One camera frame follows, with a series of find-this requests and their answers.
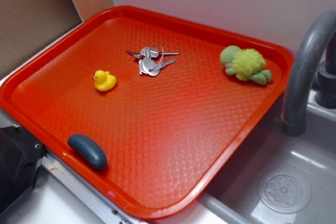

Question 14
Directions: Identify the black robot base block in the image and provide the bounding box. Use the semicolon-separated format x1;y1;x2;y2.
1;124;46;216

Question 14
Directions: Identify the red plastic tray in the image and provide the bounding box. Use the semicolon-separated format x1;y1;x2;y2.
1;6;293;220

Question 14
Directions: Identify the silver key bunch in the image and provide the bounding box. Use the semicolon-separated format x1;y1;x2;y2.
126;45;180;77

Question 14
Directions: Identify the yellow rubber duck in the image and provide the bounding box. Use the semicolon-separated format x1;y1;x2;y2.
93;70;117;91

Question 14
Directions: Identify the green plush turtle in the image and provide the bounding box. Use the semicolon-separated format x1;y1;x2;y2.
219;46;272;86

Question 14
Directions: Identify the dark blue oval soap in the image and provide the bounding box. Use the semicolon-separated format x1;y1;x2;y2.
67;133;108;171

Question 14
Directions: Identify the grey plastic sink basin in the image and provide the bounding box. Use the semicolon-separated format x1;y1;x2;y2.
199;91;335;223

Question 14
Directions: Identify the sink drain strainer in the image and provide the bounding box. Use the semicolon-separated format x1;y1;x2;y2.
258;171;312;214

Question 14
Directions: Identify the grey toy faucet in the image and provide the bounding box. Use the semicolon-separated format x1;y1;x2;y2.
281;10;335;136

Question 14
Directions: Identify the brown cardboard panel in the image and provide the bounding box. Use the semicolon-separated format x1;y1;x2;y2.
1;0;81;78

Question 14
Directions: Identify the dark grey faucet handle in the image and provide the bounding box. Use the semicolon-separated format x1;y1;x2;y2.
315;34;335;109

